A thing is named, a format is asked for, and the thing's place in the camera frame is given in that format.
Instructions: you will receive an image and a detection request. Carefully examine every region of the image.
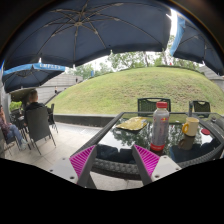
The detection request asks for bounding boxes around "seated person in jeans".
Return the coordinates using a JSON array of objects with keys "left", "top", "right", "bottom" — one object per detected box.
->
[{"left": 0, "top": 105, "right": 27, "bottom": 150}]

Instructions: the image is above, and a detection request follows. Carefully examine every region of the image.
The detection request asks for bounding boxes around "grey wicker chair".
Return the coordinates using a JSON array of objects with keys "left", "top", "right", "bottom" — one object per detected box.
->
[{"left": 27, "top": 107, "right": 54, "bottom": 147}]

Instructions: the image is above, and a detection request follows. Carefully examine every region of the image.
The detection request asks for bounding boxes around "dark green chair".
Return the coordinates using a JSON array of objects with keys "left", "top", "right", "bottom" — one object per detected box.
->
[
  {"left": 137, "top": 97, "right": 171, "bottom": 112},
  {"left": 188, "top": 100, "right": 211, "bottom": 118}
]

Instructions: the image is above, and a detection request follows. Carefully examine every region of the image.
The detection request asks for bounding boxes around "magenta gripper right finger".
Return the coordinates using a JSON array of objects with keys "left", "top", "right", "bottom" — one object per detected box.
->
[{"left": 131, "top": 143, "right": 183, "bottom": 186}]

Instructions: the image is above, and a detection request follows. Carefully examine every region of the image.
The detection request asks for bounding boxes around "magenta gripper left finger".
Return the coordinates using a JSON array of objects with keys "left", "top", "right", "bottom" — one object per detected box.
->
[{"left": 48, "top": 144, "right": 98, "bottom": 189}]

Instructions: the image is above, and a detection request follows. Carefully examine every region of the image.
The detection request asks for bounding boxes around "small red lid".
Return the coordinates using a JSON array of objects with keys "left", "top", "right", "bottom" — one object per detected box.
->
[{"left": 201, "top": 128, "right": 210, "bottom": 135}]

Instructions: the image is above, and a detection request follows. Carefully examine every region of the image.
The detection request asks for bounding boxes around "glass top wicker table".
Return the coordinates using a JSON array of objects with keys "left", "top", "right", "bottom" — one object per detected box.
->
[{"left": 77, "top": 112, "right": 224, "bottom": 180}]

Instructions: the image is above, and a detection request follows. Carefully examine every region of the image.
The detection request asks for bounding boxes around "clear bottle red cap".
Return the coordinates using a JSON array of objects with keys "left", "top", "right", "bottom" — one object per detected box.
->
[{"left": 150, "top": 102, "right": 169, "bottom": 151}]

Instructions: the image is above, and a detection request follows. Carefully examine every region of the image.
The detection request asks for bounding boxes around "dark green chair right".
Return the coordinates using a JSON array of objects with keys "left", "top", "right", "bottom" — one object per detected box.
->
[{"left": 188, "top": 100, "right": 211, "bottom": 118}]

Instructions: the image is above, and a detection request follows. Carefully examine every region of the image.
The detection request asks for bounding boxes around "cream mug yellow handle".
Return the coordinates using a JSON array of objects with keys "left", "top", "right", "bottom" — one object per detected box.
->
[{"left": 182, "top": 117, "right": 199, "bottom": 137}]

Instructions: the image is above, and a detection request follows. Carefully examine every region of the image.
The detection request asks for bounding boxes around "navy parasol right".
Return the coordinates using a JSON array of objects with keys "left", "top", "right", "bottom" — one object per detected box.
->
[{"left": 170, "top": 16, "right": 224, "bottom": 76}]

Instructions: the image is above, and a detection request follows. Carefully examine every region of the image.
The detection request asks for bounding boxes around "person in black shirt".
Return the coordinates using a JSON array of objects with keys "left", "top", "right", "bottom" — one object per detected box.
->
[{"left": 24, "top": 89, "right": 44, "bottom": 125}]

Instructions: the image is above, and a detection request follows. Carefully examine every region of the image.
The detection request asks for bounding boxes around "dark green chair left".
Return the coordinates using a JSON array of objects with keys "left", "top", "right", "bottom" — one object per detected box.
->
[{"left": 137, "top": 97, "right": 171, "bottom": 112}]

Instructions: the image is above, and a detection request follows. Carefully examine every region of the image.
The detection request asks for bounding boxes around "blue parasol left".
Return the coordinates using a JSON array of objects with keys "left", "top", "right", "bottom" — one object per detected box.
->
[{"left": 2, "top": 63, "right": 65, "bottom": 93}]

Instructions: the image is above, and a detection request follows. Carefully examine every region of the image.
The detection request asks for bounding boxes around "large navy parasol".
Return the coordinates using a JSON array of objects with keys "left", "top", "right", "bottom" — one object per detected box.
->
[{"left": 3, "top": 0, "right": 171, "bottom": 69}]

